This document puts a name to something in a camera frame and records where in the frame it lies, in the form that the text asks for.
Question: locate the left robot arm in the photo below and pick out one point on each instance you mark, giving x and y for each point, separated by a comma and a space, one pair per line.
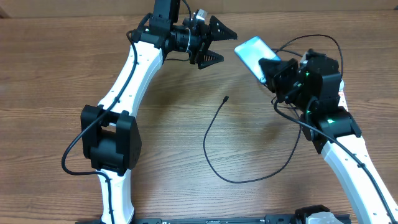
111, 139

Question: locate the white power strip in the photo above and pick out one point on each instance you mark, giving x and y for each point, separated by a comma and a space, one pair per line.
343, 99

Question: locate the Samsung Galaxy smartphone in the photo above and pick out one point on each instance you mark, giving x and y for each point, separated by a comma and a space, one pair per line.
251, 51

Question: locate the cardboard backboard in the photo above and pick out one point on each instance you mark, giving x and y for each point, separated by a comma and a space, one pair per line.
79, 8

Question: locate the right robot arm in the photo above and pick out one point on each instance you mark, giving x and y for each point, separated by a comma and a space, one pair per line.
313, 85

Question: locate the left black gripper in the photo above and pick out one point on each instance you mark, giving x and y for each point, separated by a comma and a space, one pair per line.
204, 39

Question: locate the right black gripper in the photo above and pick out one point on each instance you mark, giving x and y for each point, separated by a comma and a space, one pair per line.
282, 71

